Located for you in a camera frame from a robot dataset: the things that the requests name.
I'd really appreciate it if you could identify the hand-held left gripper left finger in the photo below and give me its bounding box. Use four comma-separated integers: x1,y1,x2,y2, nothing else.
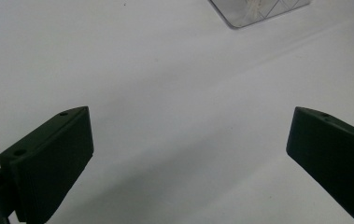
0,105,95,224

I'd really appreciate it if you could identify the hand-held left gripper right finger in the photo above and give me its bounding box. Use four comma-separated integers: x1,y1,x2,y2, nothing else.
285,105,354,224

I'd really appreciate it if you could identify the clear plastic pen holder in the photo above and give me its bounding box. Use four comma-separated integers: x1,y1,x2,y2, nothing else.
207,0,312,30

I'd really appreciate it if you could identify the white table cover sheet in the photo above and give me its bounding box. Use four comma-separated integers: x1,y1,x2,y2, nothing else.
0,0,354,224

